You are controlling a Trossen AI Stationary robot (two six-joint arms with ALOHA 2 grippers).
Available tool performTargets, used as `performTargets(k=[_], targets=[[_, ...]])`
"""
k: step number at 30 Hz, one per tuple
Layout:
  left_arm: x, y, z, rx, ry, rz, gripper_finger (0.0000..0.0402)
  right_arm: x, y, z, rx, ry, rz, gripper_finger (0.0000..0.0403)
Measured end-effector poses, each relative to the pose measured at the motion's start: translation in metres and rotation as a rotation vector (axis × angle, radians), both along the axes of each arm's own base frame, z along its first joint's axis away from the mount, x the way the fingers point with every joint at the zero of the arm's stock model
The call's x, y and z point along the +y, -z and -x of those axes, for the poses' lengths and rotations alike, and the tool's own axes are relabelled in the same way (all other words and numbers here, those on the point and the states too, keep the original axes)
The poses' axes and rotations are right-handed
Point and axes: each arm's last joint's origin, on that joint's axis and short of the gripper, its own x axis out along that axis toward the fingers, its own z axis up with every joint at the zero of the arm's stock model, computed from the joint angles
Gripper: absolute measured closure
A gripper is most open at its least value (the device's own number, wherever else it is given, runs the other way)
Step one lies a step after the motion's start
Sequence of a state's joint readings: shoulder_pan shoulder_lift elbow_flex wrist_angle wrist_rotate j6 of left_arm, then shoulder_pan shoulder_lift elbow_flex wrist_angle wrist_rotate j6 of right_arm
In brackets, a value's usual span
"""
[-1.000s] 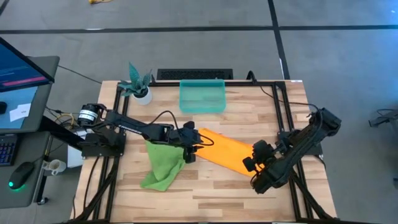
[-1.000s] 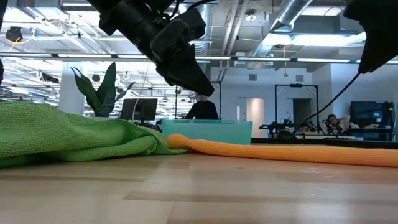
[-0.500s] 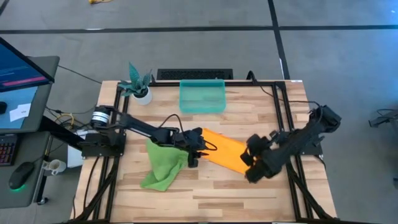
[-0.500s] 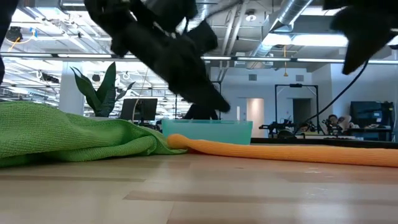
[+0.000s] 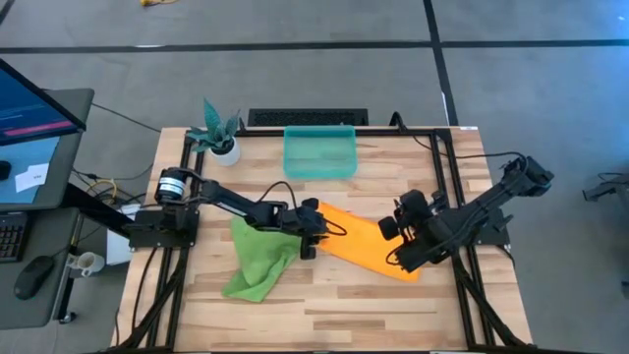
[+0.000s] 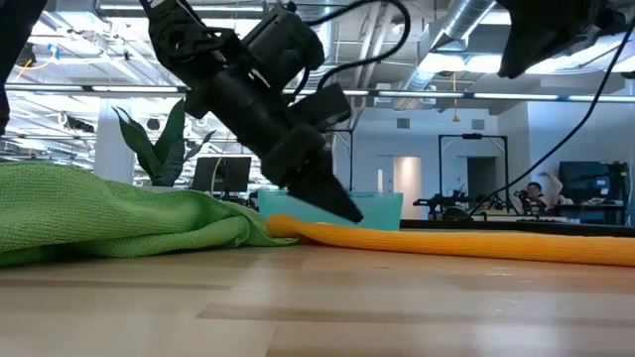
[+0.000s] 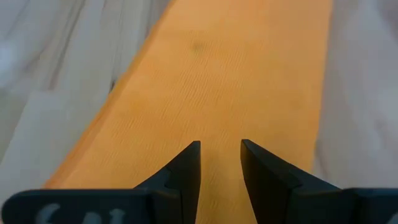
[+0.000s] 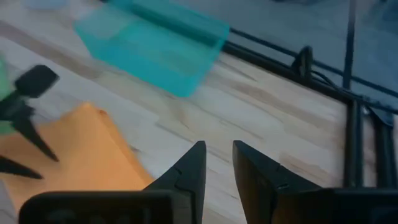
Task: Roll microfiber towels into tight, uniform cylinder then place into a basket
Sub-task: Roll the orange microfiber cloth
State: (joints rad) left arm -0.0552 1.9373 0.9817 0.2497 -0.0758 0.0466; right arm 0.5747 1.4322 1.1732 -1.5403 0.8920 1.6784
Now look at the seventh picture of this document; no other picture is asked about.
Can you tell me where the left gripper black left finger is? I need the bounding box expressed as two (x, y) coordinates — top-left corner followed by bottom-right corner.
(1, 140), (201, 224)

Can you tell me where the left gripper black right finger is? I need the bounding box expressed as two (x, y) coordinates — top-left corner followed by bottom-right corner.
(241, 139), (398, 224)

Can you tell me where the orange microfiber towel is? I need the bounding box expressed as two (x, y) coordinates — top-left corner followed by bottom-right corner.
(42, 0), (333, 224)

